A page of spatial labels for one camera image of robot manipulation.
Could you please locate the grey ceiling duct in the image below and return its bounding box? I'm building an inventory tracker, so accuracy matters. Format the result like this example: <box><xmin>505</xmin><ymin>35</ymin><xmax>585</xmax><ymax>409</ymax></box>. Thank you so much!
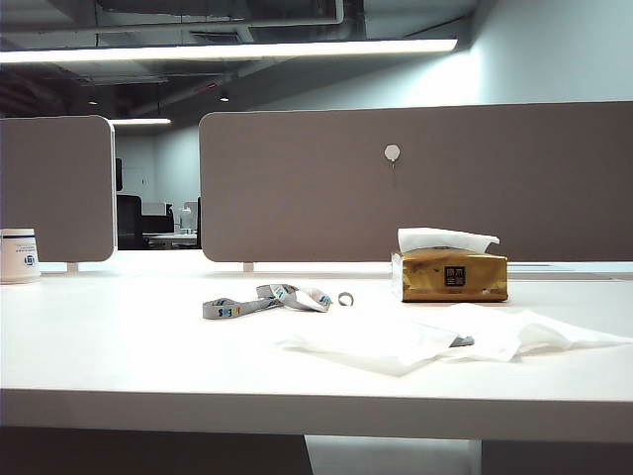
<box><xmin>95</xmin><ymin>0</ymin><xmax>345</xmax><ymax>29</ymax></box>

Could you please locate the gold tissue box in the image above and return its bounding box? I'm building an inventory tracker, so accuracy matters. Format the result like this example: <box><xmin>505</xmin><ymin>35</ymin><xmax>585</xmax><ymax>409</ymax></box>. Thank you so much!
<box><xmin>391</xmin><ymin>246</ymin><xmax>510</xmax><ymax>304</ymax></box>

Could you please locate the black office chair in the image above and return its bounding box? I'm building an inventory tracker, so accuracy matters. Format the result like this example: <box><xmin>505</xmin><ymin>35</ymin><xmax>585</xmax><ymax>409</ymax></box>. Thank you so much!
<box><xmin>117</xmin><ymin>194</ymin><xmax>145</xmax><ymax>250</ymax></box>

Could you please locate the white pulled tissue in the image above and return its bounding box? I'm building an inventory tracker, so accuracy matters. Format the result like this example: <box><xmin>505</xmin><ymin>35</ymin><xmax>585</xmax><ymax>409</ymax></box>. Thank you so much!
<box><xmin>273</xmin><ymin>316</ymin><xmax>477</xmax><ymax>379</ymax></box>

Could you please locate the long ceiling light strip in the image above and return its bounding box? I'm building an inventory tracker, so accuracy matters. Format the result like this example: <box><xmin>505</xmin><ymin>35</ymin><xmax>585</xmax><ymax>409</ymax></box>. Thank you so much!
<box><xmin>0</xmin><ymin>38</ymin><xmax>460</xmax><ymax>65</ymax></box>

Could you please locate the narrow brown desk divider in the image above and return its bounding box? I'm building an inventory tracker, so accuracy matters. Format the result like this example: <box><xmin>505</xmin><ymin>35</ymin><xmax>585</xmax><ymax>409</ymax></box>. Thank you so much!
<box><xmin>0</xmin><ymin>115</ymin><xmax>118</xmax><ymax>264</ymax></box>

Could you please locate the white paper cup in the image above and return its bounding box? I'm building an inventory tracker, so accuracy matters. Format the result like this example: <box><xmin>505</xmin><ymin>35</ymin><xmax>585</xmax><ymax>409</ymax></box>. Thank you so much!
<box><xmin>0</xmin><ymin>228</ymin><xmax>44</xmax><ymax>285</ymax></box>

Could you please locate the white tissue in box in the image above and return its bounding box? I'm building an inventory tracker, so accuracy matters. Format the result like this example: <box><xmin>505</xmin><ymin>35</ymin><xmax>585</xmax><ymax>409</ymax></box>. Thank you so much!
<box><xmin>397</xmin><ymin>227</ymin><xmax>501</xmax><ymax>256</ymax></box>

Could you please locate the wide brown desk divider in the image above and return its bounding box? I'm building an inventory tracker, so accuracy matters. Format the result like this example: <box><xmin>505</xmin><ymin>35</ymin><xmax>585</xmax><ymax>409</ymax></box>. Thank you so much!
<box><xmin>198</xmin><ymin>100</ymin><xmax>633</xmax><ymax>264</ymax></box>

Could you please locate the white tissue sheet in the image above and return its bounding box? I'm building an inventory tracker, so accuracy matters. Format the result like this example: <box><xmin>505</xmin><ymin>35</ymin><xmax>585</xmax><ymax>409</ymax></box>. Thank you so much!
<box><xmin>419</xmin><ymin>302</ymin><xmax>633</xmax><ymax>365</ymax></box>

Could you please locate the grey printed lanyard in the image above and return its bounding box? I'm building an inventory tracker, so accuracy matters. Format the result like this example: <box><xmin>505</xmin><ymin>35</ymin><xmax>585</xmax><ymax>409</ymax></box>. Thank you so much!
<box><xmin>202</xmin><ymin>282</ymin><xmax>357</xmax><ymax>321</ymax></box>

